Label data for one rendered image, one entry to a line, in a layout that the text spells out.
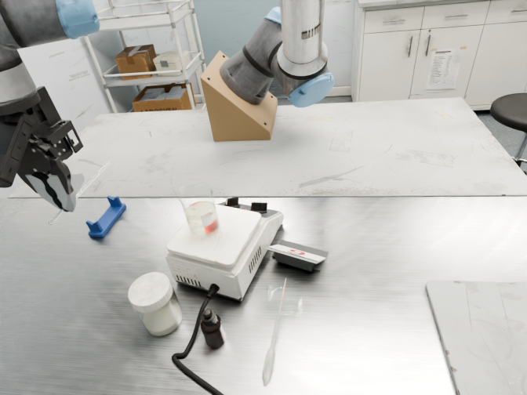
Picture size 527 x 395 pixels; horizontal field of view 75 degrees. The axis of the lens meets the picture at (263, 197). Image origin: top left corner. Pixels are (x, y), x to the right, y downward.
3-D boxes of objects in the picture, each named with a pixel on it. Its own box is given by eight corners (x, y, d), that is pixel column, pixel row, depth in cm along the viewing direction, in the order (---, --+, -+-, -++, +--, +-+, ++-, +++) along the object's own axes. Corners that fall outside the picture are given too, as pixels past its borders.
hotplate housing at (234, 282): (227, 210, 73) (219, 179, 68) (285, 222, 68) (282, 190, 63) (166, 295, 57) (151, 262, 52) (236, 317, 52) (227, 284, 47)
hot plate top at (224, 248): (203, 204, 62) (201, 201, 62) (263, 216, 58) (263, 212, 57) (165, 251, 54) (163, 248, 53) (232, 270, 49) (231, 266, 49)
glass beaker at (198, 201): (228, 223, 57) (219, 184, 52) (208, 245, 53) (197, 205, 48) (200, 214, 59) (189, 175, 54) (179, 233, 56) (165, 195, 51)
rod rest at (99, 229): (114, 205, 78) (107, 193, 76) (127, 206, 77) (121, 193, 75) (89, 237, 70) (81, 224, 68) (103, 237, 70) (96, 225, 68)
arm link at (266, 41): (267, 50, 100) (298, 10, 93) (288, 82, 96) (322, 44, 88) (238, 36, 91) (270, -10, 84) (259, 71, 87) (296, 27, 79)
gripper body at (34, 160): (87, 150, 61) (54, 83, 54) (56, 178, 55) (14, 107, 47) (50, 149, 63) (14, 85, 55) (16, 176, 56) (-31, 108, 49)
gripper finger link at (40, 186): (83, 195, 67) (62, 154, 61) (64, 215, 62) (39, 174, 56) (70, 194, 67) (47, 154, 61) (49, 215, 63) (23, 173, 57)
